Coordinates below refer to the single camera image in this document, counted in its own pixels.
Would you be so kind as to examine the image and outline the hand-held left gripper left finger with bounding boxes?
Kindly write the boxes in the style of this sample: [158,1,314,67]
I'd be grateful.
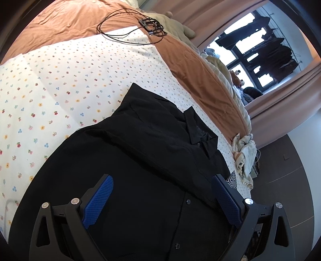
[29,174,114,261]

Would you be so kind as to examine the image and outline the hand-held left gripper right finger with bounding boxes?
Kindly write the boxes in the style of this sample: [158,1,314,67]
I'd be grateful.
[211,174,293,261]

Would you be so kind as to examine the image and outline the black button shirt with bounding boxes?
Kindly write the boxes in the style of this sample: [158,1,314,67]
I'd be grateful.
[9,83,241,261]

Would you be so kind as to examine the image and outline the hanging dark clothes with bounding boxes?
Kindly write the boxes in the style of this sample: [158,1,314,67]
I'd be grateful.
[266,15,305,76]

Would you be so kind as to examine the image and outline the black white patterned cloth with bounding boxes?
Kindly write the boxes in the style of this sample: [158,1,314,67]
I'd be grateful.
[226,171,238,190]

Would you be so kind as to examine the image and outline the crumpled cream cloth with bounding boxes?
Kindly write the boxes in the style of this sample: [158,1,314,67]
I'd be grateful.
[231,133,259,189]

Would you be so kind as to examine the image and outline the dark cloth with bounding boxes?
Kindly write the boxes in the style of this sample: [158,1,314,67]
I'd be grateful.
[244,87,263,101]

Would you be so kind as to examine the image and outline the pink curtain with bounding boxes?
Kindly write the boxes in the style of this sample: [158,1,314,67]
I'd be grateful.
[244,56,321,148]
[140,0,269,48]

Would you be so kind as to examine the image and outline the brown plush toy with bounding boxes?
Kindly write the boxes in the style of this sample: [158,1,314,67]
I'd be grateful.
[229,70,247,88]

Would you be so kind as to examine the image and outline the floral white bed sheet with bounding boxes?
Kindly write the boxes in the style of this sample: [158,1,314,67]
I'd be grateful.
[0,25,252,241]

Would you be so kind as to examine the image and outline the window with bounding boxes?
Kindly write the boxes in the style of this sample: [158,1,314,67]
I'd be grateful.
[208,6,314,94]

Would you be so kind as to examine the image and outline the small black metal device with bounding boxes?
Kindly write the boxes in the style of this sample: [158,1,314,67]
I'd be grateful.
[138,17,167,37]

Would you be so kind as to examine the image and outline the orange-brown blanket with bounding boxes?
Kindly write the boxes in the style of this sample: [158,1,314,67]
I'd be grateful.
[5,0,251,141]

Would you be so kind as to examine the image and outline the thin black cable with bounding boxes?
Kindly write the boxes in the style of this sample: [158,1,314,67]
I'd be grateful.
[97,7,168,46]

